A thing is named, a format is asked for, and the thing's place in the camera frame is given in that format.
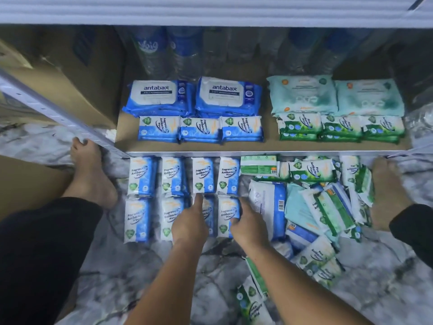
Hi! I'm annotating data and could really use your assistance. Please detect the person's left hand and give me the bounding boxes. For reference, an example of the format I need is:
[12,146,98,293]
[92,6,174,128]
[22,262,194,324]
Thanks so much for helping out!
[171,195,209,251]

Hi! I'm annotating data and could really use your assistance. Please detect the person's right hand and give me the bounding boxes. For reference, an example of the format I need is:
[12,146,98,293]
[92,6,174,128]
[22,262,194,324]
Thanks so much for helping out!
[230,196,270,255]

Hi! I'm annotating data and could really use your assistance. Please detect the group of blue wipe packets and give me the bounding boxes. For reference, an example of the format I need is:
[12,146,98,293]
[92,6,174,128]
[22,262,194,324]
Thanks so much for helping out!
[124,155,241,244]

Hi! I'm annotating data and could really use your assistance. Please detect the pile of wipes packets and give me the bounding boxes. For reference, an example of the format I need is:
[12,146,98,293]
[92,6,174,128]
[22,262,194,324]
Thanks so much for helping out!
[237,154,376,325]

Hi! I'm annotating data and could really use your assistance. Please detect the teal wipes pack stack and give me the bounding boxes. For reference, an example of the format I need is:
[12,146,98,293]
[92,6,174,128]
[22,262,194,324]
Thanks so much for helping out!
[335,79,405,117]
[266,74,339,114]

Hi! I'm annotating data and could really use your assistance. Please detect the grey metal shelf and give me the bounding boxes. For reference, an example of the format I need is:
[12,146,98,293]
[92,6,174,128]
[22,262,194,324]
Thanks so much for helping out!
[0,0,433,160]

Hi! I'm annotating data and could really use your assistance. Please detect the person's right forearm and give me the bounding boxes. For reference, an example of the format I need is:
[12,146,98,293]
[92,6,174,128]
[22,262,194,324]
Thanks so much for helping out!
[247,247,373,325]

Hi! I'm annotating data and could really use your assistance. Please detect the person's left forearm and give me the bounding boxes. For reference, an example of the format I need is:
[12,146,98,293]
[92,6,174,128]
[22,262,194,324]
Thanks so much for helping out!
[125,243,207,325]

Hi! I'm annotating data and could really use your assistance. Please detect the person's left foot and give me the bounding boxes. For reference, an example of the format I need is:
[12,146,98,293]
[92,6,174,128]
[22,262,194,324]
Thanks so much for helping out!
[62,137,120,210]

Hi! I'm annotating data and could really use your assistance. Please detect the person's foot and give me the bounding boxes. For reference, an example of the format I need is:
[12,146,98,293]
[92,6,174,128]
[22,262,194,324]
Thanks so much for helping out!
[62,137,120,210]
[371,157,414,231]

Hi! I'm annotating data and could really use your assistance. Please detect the person's right foot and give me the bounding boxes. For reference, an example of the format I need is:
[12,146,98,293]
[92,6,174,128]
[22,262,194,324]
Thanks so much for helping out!
[371,157,414,231]

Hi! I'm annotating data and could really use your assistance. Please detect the person's right leg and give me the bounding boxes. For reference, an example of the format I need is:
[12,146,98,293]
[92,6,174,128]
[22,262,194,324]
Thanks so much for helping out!
[389,203,433,268]

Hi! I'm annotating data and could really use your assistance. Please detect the plain cardboard box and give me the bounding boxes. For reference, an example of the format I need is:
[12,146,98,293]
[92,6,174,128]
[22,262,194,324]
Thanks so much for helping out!
[0,155,72,221]

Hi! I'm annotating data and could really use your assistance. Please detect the clear plastic bottles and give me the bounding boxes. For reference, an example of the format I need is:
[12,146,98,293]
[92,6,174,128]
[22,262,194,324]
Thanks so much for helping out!
[129,25,204,82]
[203,27,407,75]

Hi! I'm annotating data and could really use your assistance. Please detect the cardboard box blue print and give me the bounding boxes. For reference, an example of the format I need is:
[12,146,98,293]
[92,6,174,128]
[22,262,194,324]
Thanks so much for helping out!
[0,25,123,129]

